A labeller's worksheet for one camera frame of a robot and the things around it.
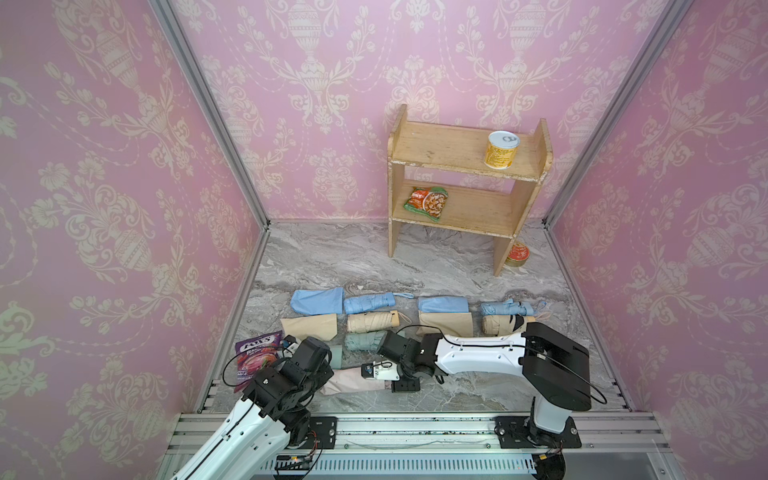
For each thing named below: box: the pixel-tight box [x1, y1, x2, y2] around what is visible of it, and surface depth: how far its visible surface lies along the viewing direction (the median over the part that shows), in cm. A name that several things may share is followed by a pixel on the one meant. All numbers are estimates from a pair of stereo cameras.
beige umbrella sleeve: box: [418, 312, 473, 337], surface depth 91 cm
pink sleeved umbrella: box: [320, 368, 387, 395], surface depth 79 cm
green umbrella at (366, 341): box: [344, 330, 387, 352], surface depth 88 cm
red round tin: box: [505, 242, 530, 267], surface depth 108 cm
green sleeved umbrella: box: [331, 345, 343, 370], surface depth 87 cm
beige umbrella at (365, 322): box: [347, 310, 400, 333], surface depth 91 cm
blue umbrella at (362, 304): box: [344, 292, 414, 315], surface depth 96 cm
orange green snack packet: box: [403, 187, 448, 222], surface depth 99 cm
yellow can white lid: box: [484, 130, 520, 170], surface depth 73 cm
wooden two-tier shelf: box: [387, 104, 553, 276], surface depth 87 cm
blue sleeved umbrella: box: [290, 287, 344, 315], surface depth 98 cm
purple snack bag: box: [234, 330, 283, 393], surface depth 85 cm
